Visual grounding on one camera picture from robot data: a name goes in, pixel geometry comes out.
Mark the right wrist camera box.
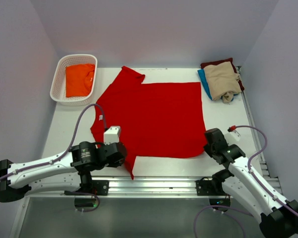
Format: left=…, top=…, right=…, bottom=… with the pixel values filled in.
left=225, top=125, right=241, bottom=143

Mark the aluminium mounting rail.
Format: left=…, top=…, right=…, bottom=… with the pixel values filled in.
left=21, top=161, right=284, bottom=198

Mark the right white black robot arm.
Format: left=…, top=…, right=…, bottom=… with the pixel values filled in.
left=196, top=128, right=298, bottom=238

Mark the beige folded t shirt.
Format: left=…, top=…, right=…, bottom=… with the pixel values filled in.
left=204, top=62, right=241, bottom=103

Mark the white plastic basket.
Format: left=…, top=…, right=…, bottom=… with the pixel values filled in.
left=50, top=54, right=98, bottom=106

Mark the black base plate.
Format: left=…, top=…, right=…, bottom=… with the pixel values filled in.
left=195, top=177, right=226, bottom=196
left=64, top=180, right=109, bottom=196

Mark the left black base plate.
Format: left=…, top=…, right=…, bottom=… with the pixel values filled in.
left=64, top=180, right=109, bottom=196

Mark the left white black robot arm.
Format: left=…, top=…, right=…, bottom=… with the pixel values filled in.
left=0, top=141, right=127, bottom=203

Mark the orange t shirt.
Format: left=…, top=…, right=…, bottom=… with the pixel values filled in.
left=66, top=63, right=95, bottom=98

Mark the blue folded t shirt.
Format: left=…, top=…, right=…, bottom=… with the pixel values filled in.
left=197, top=69, right=222, bottom=101

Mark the red t shirt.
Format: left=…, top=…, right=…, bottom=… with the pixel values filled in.
left=90, top=66, right=207, bottom=173

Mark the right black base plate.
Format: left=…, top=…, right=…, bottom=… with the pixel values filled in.
left=195, top=177, right=226, bottom=196

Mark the maroon folded t shirt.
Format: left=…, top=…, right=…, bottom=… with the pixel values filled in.
left=200, top=58, right=245, bottom=92

